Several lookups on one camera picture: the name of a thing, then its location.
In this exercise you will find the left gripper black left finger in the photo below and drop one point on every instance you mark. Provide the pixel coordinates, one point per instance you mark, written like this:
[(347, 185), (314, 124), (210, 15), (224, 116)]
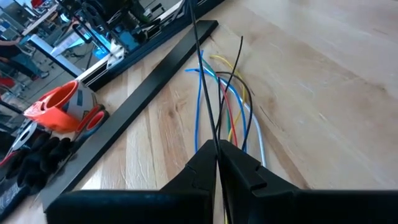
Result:
[(174, 202)]

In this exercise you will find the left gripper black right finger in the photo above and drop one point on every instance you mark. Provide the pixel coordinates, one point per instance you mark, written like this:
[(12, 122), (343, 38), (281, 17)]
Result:
[(280, 205)]

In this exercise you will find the black duct cover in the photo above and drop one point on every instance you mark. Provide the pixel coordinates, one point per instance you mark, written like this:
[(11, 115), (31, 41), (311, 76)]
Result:
[(130, 109)]

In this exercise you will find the black zip tie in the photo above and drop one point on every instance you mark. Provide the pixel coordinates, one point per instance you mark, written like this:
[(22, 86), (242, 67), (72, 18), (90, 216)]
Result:
[(205, 90)]

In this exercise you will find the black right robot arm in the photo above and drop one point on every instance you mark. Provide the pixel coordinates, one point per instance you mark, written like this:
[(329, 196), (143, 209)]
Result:
[(96, 15)]

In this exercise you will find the black and red hand tool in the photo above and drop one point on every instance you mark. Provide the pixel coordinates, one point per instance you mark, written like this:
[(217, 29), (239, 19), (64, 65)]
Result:
[(23, 137)]

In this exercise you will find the grey metal profile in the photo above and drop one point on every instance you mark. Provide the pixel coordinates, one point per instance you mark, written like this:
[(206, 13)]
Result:
[(53, 53)]

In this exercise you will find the person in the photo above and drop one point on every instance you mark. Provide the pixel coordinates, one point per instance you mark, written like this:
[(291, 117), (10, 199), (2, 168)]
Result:
[(18, 59)]

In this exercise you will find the black aluminium table frame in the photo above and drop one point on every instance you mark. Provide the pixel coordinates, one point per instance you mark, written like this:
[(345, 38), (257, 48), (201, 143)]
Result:
[(149, 46)]

